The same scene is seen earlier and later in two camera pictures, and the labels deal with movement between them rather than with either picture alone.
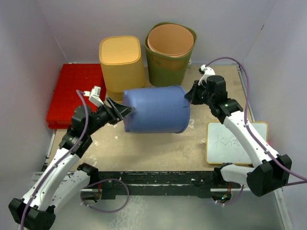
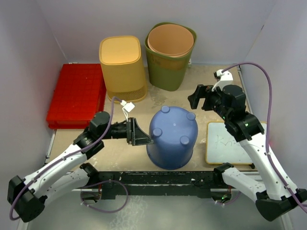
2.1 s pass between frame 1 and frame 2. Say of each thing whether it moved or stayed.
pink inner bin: stayed
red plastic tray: stayed
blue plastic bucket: moved
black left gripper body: moved
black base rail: stayed
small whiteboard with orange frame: stayed
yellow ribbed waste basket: stayed
